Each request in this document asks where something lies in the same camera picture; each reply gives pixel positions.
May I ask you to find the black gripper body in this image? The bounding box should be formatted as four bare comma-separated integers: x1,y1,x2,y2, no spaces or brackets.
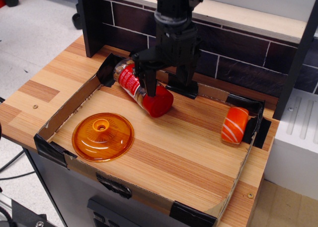
132,20,201,71

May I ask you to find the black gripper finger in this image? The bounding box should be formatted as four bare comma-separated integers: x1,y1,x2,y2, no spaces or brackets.
134,63,157,97
176,63,196,86

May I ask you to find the red-capped spice bottle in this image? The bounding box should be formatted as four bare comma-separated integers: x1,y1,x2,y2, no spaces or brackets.
113,59,174,118

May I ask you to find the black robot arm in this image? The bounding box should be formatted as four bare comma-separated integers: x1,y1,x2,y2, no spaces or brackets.
132,0,203,97

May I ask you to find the cardboard fence with black tape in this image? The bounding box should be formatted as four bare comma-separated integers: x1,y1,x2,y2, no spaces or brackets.
34,54,271,227

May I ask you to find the salmon sushi toy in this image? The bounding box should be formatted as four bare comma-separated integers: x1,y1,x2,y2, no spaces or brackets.
221,107,249,144

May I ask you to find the orange transparent pot lid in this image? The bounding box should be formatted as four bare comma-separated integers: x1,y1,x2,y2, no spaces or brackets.
72,113,134,162

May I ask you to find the dark brick-pattern shelf unit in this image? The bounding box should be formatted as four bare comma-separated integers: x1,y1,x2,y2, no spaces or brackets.
79,0,318,117

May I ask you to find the black caster wheel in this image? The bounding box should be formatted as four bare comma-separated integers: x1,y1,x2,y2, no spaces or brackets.
72,3,82,30

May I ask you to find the white grooved side cabinet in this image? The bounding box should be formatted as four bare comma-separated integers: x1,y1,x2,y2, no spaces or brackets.
264,89,318,199

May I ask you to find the black equipment with bolt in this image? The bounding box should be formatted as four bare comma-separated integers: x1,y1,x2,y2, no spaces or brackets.
0,189,54,227

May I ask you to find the black floor cable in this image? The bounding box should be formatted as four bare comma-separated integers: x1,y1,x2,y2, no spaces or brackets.
0,147,35,181

